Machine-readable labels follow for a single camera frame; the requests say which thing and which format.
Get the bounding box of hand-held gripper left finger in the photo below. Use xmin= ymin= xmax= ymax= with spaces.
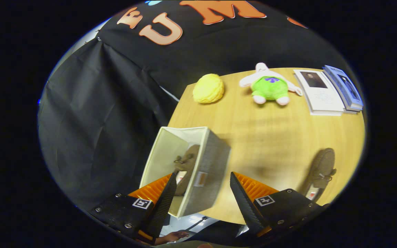
xmin=88 ymin=172 xmax=178 ymax=245

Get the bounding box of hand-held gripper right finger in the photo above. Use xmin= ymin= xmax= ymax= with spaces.
xmin=230 ymin=171 xmax=330 ymax=238

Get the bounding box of brown suede shoe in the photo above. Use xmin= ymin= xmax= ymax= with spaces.
xmin=173 ymin=144 xmax=201 ymax=197
xmin=300 ymin=147 xmax=337 ymax=203

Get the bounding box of grey fabric storage box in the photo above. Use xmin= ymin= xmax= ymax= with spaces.
xmin=139 ymin=126 xmax=232 ymax=219

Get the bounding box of pink and green plush toy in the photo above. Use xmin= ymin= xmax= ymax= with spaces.
xmin=239 ymin=62 xmax=303 ymax=106

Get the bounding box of yellow plush ball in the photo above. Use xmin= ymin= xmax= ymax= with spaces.
xmin=192 ymin=73 xmax=225 ymax=104

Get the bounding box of white book with portrait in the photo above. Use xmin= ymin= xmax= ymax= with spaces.
xmin=293 ymin=69 xmax=346 ymax=116

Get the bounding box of pale grey book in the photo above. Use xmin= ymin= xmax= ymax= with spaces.
xmin=343 ymin=103 xmax=363 ymax=114

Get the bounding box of blue book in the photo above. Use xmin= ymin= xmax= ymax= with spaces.
xmin=323 ymin=65 xmax=364 ymax=111

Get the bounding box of black cable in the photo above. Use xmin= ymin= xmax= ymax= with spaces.
xmin=184 ymin=216 xmax=208 ymax=232

